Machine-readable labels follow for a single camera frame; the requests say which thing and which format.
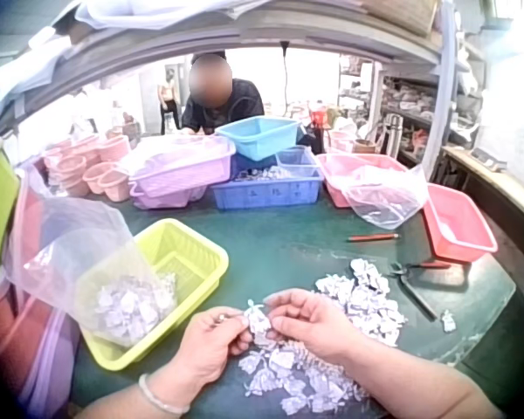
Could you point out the red pen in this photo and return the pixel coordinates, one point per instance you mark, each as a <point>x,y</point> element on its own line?
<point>373,237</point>

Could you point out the clear plastic bag with parts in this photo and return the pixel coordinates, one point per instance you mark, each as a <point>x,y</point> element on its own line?
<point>91,270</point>

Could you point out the person's right hand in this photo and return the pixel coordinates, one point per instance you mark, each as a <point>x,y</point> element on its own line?
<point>314,325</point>

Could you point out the stack of pink plastic cups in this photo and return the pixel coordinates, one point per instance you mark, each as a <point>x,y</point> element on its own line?
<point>85,166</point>

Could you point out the clear plastic box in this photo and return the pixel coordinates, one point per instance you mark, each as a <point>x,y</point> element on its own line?
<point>297,161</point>

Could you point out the red plastic basket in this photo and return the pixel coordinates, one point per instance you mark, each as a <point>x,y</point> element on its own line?
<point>460,227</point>

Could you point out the crumpled clear plastic bag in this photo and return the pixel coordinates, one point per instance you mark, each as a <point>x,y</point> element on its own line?
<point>384,194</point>

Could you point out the small white plastic part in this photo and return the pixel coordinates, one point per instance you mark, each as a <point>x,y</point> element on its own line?
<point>258,320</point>

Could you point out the overhead shelf with bags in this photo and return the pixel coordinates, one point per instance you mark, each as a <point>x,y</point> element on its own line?
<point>201,30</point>

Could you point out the dark blue plastic crate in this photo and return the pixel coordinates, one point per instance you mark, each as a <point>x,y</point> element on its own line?
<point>268,187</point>

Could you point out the person's left hand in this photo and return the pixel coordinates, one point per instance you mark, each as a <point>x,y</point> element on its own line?
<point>205,345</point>

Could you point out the purple plastic basket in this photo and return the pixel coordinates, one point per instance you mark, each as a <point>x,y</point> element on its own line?
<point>179,172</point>

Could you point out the pink plastic basket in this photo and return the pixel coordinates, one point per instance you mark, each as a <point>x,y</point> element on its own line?
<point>345,174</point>

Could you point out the single white plastic part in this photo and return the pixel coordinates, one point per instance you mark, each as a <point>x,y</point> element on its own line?
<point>449,320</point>

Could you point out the cluttered metal shelf rack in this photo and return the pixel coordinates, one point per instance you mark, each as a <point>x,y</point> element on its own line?
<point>401,105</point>

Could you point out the light blue plastic basin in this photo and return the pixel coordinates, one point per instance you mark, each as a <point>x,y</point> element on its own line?
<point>259,135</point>

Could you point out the yellow-green plastic basket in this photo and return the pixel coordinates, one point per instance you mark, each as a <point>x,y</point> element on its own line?
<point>157,297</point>

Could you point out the heap of white plastic parts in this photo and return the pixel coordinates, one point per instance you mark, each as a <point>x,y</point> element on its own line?
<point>332,331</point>

